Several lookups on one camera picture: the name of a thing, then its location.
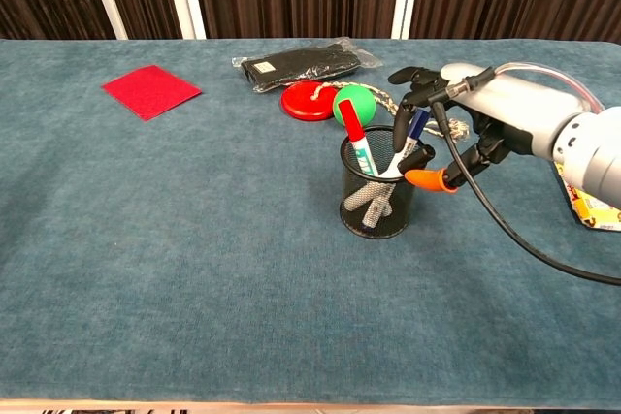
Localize blue table cloth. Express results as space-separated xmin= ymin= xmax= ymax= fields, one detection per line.
xmin=0 ymin=37 xmax=621 ymax=406

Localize black pen cup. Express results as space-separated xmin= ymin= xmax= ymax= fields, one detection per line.
xmin=339 ymin=124 xmax=417 ymax=239

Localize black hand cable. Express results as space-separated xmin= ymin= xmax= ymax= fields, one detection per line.
xmin=429 ymin=67 xmax=621 ymax=288

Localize black and white marker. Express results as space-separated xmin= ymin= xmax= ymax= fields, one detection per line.
xmin=361 ymin=143 xmax=437 ymax=232

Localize green ball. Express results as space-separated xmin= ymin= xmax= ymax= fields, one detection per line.
xmin=332 ymin=85 xmax=377 ymax=126

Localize red plastic disc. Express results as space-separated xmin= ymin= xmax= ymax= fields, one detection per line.
xmin=279 ymin=82 xmax=341 ymax=122

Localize black gloves in plastic bag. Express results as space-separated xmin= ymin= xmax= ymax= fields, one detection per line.
xmin=231 ymin=36 xmax=385 ymax=95

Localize yellow cardboard box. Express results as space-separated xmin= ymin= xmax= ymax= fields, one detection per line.
xmin=552 ymin=160 xmax=621 ymax=233

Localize red square cloth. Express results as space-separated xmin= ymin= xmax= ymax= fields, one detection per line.
xmin=100 ymin=64 xmax=203 ymax=122

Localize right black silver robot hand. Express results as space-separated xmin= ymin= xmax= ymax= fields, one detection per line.
xmin=387 ymin=63 xmax=583 ymax=195

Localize beige braided rope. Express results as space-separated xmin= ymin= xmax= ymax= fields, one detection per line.
xmin=311 ymin=80 xmax=471 ymax=143

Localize red cap marker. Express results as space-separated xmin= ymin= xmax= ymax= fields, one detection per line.
xmin=336 ymin=99 xmax=380 ymax=177

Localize thin clear hand cable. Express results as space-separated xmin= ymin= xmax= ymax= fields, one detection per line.
xmin=493 ymin=60 xmax=606 ymax=112

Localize blue cap marker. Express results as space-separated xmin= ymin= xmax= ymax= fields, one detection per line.
xmin=377 ymin=110 xmax=432 ymax=178

